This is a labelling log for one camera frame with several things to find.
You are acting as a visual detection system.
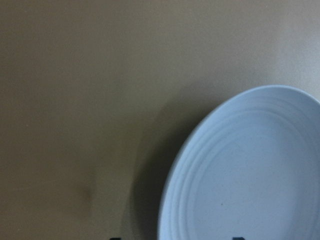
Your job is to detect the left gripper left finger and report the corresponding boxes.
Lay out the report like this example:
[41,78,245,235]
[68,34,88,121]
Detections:
[109,237,122,240]

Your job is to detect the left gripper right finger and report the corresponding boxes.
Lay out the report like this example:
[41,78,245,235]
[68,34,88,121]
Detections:
[232,236,246,240]

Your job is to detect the blue plate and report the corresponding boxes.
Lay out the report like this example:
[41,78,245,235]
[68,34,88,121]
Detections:
[156,85,320,240]

